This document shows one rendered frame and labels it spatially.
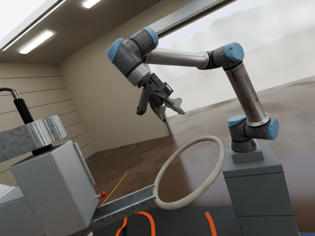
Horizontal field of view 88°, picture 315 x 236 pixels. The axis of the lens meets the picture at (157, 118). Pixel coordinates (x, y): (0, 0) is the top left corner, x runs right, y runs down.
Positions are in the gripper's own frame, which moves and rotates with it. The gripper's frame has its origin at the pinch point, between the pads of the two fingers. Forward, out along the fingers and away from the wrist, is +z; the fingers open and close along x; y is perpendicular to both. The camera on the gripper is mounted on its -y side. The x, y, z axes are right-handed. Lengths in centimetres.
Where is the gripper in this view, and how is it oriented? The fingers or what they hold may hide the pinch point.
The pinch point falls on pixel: (173, 120)
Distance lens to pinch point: 67.0
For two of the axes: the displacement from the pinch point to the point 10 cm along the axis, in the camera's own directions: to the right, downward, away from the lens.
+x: -4.4, 2.2, 8.7
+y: 5.9, -6.5, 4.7
